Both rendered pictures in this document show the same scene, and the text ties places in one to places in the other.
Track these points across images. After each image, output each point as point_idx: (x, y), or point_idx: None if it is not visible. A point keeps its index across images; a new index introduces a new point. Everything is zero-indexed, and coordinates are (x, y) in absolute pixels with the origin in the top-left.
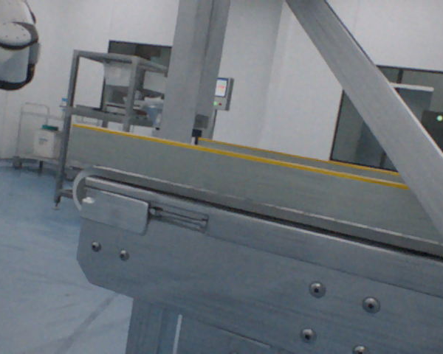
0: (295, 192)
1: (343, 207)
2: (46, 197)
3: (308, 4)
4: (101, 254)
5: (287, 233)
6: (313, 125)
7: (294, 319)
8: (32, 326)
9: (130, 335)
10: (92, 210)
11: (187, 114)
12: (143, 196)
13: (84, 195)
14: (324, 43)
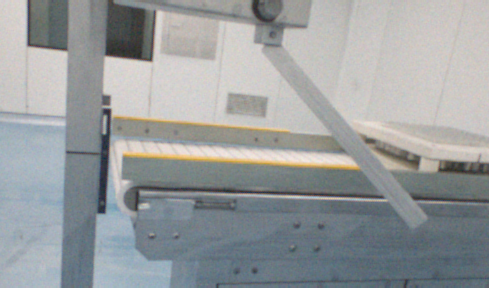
0: (286, 178)
1: (310, 182)
2: None
3: (296, 75)
4: (157, 240)
5: (282, 200)
6: (0, 5)
7: (285, 242)
8: None
9: (63, 284)
10: (149, 213)
11: (94, 95)
12: (190, 196)
13: (132, 203)
14: (312, 102)
